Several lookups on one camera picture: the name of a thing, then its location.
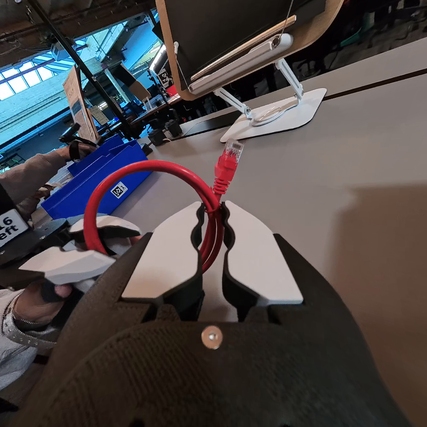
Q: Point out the blue plastic bin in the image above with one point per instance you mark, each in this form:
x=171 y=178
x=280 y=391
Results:
x=96 y=153

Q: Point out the blue bin with square tag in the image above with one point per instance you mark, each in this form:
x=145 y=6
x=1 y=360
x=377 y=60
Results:
x=66 y=205

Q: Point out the brown cardboard sign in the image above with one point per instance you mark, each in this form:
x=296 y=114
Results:
x=80 y=103

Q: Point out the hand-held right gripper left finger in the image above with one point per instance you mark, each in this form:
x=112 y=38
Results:
x=163 y=257

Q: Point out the square fiducial tag sign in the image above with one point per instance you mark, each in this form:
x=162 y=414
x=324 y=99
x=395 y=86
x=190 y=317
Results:
x=165 y=77

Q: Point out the hanging cardboard panel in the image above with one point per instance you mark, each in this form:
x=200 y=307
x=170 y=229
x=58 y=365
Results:
x=135 y=81

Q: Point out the another person's forearm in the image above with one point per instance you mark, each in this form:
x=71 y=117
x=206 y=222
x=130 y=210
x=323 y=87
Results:
x=30 y=173

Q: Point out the person's left forearm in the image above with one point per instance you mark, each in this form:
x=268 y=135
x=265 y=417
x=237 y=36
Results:
x=16 y=360

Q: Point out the person's left hand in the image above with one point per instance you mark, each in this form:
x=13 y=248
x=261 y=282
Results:
x=30 y=303

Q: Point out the black board with plywood edge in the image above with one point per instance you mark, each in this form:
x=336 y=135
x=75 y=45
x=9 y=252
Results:
x=226 y=30

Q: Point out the black round holder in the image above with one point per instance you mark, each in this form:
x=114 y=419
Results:
x=173 y=128
x=156 y=137

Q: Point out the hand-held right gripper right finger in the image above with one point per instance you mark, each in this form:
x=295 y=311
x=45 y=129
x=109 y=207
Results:
x=257 y=260

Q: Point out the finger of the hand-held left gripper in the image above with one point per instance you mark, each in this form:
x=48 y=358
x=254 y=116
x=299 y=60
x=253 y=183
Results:
x=73 y=267
x=113 y=225

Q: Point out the black metal pole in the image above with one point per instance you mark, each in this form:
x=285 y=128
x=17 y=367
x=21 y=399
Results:
x=87 y=73

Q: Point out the white folding stand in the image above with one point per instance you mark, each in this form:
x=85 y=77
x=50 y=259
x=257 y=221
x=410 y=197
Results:
x=293 y=113

